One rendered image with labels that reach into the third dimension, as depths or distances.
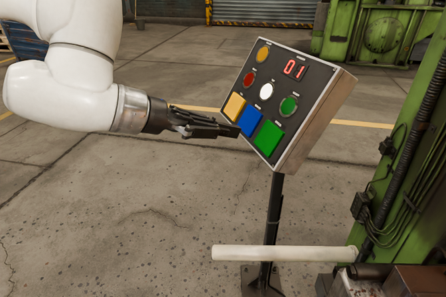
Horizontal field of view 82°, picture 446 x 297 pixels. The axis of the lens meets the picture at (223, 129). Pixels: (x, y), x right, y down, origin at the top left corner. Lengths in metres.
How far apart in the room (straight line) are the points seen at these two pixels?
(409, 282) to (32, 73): 0.64
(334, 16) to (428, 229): 4.48
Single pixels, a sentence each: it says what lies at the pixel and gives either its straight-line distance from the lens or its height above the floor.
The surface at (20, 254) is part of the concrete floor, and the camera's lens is 1.99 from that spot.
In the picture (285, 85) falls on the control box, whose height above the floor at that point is 1.12.
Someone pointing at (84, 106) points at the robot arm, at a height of 1.19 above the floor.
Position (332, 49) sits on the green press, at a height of 0.22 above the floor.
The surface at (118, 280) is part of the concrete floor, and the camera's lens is 1.64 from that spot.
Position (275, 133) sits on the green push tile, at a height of 1.03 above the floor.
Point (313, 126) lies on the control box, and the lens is 0.64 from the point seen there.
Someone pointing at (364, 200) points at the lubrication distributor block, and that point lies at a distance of 0.82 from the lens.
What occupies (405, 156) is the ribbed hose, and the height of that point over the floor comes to 1.03.
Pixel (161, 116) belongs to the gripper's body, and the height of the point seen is 1.14.
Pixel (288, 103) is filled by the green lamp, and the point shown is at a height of 1.10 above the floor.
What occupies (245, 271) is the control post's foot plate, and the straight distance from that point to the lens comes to 1.56.
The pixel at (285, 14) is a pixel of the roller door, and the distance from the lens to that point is 8.06.
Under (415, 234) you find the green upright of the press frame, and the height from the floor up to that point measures 0.89.
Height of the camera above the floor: 1.37
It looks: 32 degrees down
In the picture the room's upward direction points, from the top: straight up
